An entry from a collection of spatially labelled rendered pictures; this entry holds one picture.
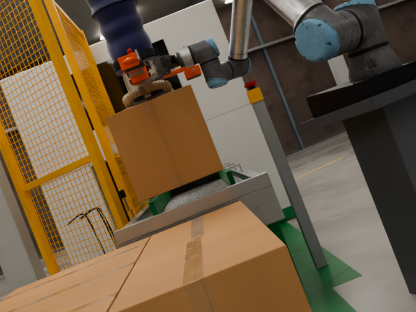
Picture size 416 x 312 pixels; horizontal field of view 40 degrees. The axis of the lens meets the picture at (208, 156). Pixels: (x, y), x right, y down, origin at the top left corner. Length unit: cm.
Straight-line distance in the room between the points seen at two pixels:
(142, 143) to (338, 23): 100
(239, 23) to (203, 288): 156
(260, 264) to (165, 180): 136
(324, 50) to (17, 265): 206
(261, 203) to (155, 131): 55
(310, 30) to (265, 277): 102
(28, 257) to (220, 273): 217
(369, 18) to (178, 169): 101
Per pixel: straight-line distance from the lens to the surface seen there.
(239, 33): 255
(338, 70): 544
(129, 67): 220
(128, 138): 250
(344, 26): 201
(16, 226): 325
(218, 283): 119
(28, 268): 326
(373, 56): 211
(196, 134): 248
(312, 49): 199
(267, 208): 243
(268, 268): 119
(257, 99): 299
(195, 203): 241
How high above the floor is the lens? 78
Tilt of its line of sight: level
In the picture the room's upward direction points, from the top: 21 degrees counter-clockwise
